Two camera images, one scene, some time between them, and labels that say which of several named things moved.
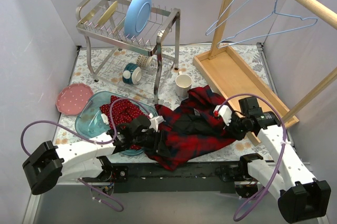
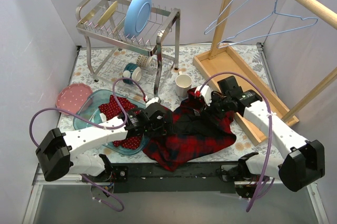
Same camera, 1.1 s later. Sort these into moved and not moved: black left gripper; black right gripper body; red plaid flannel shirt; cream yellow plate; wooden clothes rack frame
Moved: black right gripper body; black left gripper
Not moved: wooden clothes rack frame; red plaid flannel shirt; cream yellow plate
